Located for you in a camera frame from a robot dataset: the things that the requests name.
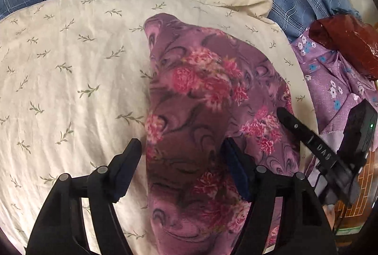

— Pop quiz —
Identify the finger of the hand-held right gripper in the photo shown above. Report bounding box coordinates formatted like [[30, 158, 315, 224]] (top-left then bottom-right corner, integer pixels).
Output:
[[277, 107, 340, 170]]

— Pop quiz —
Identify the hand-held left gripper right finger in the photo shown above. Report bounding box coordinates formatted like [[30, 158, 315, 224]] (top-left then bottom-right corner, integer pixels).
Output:
[[221, 138, 337, 255]]

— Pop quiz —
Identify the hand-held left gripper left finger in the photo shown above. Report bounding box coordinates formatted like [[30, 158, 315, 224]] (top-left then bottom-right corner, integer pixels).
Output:
[[26, 138, 143, 255]]

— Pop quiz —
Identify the purple pink-floral garment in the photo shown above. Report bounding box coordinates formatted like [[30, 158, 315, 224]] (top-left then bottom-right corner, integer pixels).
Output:
[[144, 13, 302, 255]]

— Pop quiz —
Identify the lilac flower-print garment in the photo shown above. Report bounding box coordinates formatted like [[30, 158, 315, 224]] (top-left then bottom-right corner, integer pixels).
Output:
[[291, 27, 378, 176]]

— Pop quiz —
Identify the green-edged floor mat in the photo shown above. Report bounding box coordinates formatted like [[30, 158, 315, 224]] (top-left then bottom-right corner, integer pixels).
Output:
[[332, 151, 374, 236]]

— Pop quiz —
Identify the dark red cloth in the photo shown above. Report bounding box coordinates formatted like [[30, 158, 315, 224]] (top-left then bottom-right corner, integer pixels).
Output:
[[309, 14, 378, 81]]

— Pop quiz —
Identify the cream leaf-print pillow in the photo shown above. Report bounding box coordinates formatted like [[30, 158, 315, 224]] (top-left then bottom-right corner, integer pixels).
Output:
[[0, 0, 319, 255]]

